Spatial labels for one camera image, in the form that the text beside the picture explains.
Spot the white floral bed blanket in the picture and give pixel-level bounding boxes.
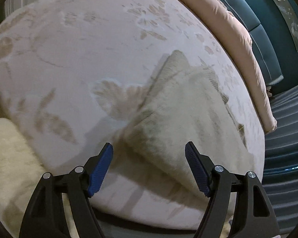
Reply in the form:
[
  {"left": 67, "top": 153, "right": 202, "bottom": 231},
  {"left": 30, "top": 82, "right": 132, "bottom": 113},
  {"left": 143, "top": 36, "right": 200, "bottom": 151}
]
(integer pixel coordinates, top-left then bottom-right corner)
[{"left": 0, "top": 0, "right": 265, "bottom": 229}]

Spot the cream knitted sweater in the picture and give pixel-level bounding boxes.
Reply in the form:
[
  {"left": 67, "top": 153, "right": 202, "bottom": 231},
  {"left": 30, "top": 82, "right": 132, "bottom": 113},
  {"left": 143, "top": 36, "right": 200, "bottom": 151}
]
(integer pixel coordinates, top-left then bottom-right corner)
[{"left": 106, "top": 49, "right": 258, "bottom": 204}]

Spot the teal padded headboard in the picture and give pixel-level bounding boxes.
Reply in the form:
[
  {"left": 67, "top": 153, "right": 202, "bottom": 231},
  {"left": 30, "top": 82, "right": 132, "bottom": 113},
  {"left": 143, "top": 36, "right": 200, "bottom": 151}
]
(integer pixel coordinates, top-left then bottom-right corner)
[{"left": 197, "top": 0, "right": 285, "bottom": 87}]

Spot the white fluffy rug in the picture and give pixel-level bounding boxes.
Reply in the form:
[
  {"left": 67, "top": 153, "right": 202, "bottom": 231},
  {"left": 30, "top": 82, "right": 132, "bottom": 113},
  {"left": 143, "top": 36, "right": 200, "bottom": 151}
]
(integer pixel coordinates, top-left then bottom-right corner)
[{"left": 0, "top": 118, "right": 47, "bottom": 237}]

